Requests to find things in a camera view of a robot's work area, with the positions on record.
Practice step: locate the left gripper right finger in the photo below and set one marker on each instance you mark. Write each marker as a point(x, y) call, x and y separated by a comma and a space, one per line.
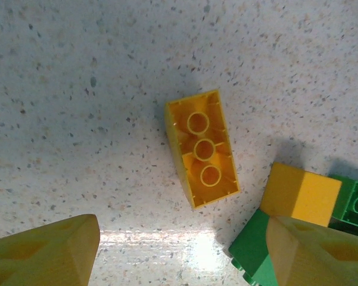
point(321, 259)

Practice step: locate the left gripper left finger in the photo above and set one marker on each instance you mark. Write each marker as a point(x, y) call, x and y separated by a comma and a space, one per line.
point(41, 256)

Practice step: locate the green lego brick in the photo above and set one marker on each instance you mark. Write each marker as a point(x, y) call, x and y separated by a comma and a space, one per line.
point(250, 247)
point(354, 205)

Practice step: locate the long yellow lego brick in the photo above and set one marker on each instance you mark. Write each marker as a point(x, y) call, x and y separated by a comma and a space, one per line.
point(217, 167)

